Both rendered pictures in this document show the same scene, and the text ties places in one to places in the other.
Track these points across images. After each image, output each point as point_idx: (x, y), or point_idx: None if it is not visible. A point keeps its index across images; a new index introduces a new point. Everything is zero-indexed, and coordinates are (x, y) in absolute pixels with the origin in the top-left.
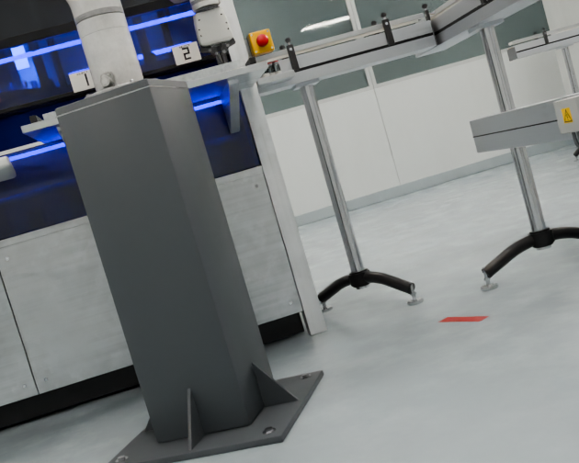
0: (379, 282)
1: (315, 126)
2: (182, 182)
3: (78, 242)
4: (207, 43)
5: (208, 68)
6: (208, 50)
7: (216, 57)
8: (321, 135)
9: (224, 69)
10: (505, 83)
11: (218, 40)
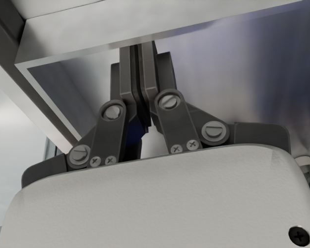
0: None
1: (53, 155)
2: None
3: None
4: (233, 156)
5: (239, 12)
6: (228, 126)
7: (174, 88)
8: (50, 142)
9: (137, 14)
10: None
11: (130, 170)
